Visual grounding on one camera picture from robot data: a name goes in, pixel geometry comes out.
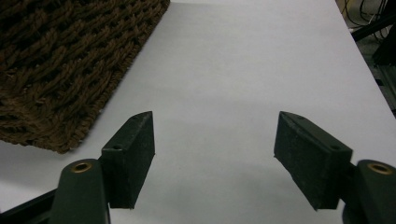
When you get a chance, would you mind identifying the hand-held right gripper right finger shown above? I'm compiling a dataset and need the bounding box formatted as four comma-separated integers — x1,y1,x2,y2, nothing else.
274,110,396,224

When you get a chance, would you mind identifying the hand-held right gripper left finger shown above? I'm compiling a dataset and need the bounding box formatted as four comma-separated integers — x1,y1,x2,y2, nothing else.
49,110,156,224

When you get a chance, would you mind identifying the brown woven basket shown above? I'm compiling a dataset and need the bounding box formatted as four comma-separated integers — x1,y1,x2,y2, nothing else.
0,0,171,154

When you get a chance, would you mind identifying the black metal stand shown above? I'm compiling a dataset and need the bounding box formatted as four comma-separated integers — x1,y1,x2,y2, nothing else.
351,12,396,118

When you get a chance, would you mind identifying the black cable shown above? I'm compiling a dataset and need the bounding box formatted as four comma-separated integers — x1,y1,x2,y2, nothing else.
341,0,390,28

